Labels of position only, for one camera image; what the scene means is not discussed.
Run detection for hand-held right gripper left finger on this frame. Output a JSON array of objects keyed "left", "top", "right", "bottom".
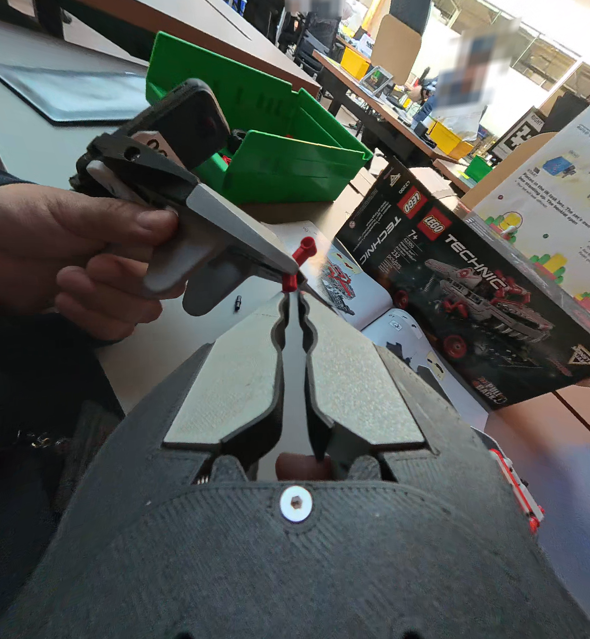
[{"left": 163, "top": 292, "right": 298, "bottom": 470}]

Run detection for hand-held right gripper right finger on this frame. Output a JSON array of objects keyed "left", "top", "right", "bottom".
[{"left": 299, "top": 293, "right": 426, "bottom": 481}]

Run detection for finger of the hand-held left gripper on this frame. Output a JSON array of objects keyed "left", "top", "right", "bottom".
[
  {"left": 187, "top": 183, "right": 301, "bottom": 275},
  {"left": 227, "top": 245, "right": 310, "bottom": 295}
]

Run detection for red angled lego connector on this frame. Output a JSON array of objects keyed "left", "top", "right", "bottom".
[{"left": 281, "top": 237, "right": 319, "bottom": 293}]

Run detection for grey red lego vehicle model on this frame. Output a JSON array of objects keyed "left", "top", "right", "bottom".
[{"left": 489, "top": 446, "right": 545, "bottom": 533}]

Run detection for lego instruction booklet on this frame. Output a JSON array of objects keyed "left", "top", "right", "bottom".
[{"left": 265, "top": 220, "right": 491, "bottom": 426}]

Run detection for black lego set box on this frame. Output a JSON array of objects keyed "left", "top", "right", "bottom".
[{"left": 335, "top": 159, "right": 590, "bottom": 411}]

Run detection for person's left hand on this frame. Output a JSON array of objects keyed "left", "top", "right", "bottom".
[{"left": 0, "top": 182, "right": 187, "bottom": 342}]

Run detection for green plastic bin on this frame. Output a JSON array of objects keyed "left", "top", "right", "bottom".
[{"left": 145, "top": 31, "right": 374, "bottom": 204}]

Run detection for dark flat sheet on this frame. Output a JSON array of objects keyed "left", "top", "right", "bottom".
[{"left": 0, "top": 61, "right": 149, "bottom": 124}]

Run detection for grey wood-edged table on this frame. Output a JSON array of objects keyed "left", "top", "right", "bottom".
[{"left": 61, "top": 0, "right": 322, "bottom": 99}]

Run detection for wood-edged background table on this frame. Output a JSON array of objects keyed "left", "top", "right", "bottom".
[{"left": 312, "top": 49, "right": 475, "bottom": 168}]

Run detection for yellow plastic bin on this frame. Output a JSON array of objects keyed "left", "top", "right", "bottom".
[
  {"left": 340, "top": 46, "right": 371, "bottom": 81},
  {"left": 427, "top": 120, "right": 475, "bottom": 160}
]

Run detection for small green bin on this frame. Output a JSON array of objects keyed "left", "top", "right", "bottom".
[{"left": 464, "top": 155, "right": 493, "bottom": 183}]

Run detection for brown cardboard panel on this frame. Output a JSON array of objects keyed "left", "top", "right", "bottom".
[{"left": 369, "top": 13, "right": 423, "bottom": 86}]

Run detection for person's dark trousers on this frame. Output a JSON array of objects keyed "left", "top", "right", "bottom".
[{"left": 0, "top": 297, "right": 126, "bottom": 639}]

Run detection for cardboard stand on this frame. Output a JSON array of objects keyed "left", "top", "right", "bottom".
[{"left": 461, "top": 132, "right": 558, "bottom": 208}]

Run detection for white printed instruction card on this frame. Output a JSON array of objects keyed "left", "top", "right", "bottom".
[{"left": 475, "top": 90, "right": 590, "bottom": 330}]

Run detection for black office chair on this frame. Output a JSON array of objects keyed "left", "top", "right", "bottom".
[{"left": 389, "top": 0, "right": 433, "bottom": 37}]

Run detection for black white tag card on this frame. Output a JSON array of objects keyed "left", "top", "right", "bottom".
[{"left": 490, "top": 107, "right": 545, "bottom": 161}]

